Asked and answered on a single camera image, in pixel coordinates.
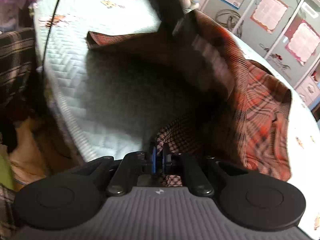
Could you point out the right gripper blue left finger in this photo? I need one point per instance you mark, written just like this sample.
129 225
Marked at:
153 155

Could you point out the light green quilted bedspread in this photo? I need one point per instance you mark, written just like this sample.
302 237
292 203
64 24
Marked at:
111 107

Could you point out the plaid trousers of person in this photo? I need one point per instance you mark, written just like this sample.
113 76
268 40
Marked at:
17 62

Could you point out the orange bordered paper poster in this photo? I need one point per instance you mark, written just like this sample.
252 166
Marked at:
268 14

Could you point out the red plaid jacket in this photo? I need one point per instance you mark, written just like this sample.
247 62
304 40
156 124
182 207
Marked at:
239 109

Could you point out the pink bordered paper poster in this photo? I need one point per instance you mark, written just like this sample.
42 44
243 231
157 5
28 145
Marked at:
303 42

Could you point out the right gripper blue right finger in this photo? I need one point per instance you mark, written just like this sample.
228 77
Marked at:
167 161

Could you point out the mirrored sliding wardrobe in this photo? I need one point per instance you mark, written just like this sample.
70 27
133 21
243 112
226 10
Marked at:
283 32

